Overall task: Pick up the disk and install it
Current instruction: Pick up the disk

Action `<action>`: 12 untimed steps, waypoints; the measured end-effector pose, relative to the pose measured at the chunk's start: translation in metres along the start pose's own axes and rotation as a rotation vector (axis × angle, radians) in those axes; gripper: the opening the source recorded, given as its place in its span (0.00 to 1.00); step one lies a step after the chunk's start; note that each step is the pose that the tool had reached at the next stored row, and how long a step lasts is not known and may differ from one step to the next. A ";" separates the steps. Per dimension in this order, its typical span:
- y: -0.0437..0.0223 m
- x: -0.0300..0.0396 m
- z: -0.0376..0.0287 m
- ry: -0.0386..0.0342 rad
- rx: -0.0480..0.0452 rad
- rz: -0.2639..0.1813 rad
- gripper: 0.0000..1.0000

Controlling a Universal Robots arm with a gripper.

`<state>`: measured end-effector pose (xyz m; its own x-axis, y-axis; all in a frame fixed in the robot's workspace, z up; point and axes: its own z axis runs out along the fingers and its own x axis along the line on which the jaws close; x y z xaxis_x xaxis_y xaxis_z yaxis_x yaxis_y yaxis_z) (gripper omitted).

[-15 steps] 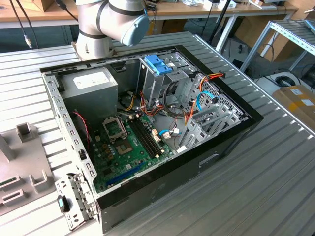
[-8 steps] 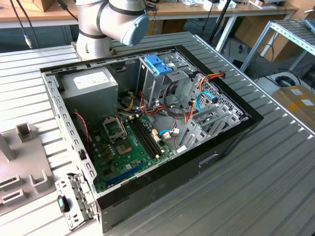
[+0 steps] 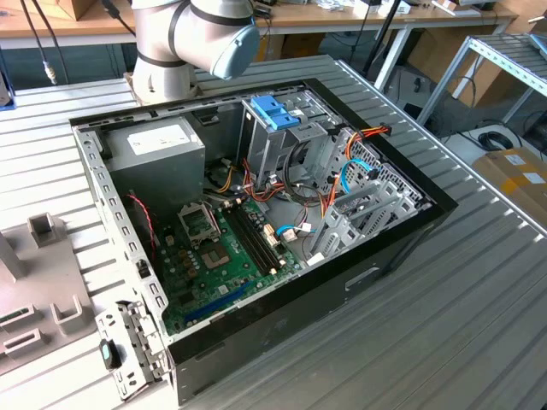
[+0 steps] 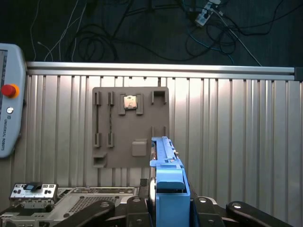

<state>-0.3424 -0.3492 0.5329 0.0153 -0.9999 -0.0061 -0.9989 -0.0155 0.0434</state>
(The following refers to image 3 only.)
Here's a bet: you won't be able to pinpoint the black open PC case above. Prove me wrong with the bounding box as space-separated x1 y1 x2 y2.
69 78 458 406

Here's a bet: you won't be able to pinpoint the black latch teal button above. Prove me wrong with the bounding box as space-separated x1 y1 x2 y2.
98 339 123 370

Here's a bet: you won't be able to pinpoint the green motherboard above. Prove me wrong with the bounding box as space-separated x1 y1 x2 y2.
156 198 307 337

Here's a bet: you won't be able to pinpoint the metal socket cover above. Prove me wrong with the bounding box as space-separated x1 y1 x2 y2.
177 202 222 251

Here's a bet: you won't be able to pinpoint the blue data wire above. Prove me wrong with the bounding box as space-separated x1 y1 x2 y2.
275 157 379 243

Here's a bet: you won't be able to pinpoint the green RAM stick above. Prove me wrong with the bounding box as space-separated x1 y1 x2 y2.
0 306 34 325

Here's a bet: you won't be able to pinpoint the blue plastic drive latch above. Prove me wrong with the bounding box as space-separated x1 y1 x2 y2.
250 96 303 132

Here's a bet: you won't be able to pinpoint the wooden desk white legs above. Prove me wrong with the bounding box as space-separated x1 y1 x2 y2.
256 0 521 93

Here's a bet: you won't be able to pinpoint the black camera cable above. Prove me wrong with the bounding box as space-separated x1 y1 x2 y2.
100 0 138 38
19 0 59 85

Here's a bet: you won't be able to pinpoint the coloured power wire black plug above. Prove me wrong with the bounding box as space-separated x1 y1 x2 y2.
318 122 393 221

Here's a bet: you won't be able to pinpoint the coiled black cable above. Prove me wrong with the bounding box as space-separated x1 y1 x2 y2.
477 130 510 151

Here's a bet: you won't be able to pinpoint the grey metal shelf frame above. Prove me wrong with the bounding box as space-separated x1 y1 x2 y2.
416 32 547 127

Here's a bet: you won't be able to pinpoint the coloured supply wire bundle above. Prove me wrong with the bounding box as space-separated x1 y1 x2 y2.
204 157 296 206

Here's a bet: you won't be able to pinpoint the black tripod stand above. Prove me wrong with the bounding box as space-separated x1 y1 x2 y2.
361 0 405 80

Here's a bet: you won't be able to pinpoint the brown wooden box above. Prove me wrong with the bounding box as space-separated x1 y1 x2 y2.
25 0 100 22

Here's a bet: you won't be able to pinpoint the blue expansion slot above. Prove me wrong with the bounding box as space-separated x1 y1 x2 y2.
183 279 253 325

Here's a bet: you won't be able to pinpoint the grey metal drive cage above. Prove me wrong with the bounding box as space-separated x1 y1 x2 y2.
237 91 343 193

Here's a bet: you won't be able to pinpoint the cream board power connector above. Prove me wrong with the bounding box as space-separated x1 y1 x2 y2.
262 224 282 249

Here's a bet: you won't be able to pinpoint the CPU socket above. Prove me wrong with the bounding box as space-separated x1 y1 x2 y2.
198 241 235 272

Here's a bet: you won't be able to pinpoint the grey power supply unit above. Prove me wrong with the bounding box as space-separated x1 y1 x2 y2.
102 115 207 214

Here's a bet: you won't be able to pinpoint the small cardboard box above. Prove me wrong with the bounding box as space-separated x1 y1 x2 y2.
273 32 326 61

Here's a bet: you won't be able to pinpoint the grey slot retention bracket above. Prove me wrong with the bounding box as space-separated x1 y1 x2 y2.
94 298 175 401

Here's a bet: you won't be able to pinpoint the cardboard box yellow tape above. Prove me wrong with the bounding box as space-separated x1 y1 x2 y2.
472 147 547 234

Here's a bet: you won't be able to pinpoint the long wooden desk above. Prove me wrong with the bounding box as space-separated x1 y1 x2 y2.
0 8 140 50

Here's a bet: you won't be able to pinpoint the grey metal disk bay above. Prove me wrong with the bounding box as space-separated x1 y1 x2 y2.
307 179 425 266

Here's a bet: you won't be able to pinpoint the black RAM slot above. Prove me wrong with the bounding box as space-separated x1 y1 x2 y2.
239 203 286 272
228 207 275 275
234 205 280 273
223 208 269 277

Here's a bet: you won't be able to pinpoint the grey parts rack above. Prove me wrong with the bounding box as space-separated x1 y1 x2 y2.
0 211 97 377

